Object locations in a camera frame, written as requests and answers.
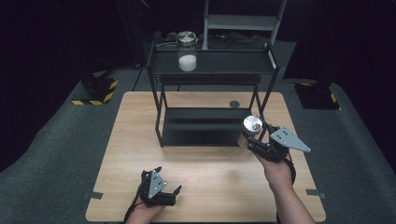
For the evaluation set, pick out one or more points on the glass jar with white powder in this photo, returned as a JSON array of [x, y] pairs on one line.
[[187, 53]]

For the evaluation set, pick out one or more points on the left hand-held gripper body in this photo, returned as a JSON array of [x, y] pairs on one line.
[[155, 186]]

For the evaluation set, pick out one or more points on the black metal two-tier shelf rack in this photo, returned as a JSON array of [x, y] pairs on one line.
[[205, 124]]

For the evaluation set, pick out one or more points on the black yellow striped stand base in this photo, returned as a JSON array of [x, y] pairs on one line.
[[99, 90], [317, 96]]

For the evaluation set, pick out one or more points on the grey tape strip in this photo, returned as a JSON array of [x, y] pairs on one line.
[[316, 193], [93, 195]]

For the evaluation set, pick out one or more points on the person's right hand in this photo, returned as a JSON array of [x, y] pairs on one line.
[[277, 172]]

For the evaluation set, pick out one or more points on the dark round table grommet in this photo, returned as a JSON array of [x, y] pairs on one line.
[[234, 104]]

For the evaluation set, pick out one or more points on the glass jar with brown powder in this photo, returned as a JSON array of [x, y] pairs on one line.
[[251, 124]]

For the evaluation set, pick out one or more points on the grey metal stand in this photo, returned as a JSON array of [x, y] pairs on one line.
[[243, 22]]

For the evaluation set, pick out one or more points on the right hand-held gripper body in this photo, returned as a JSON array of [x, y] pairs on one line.
[[286, 140]]

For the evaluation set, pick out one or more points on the person's left hand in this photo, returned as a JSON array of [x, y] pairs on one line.
[[148, 211]]

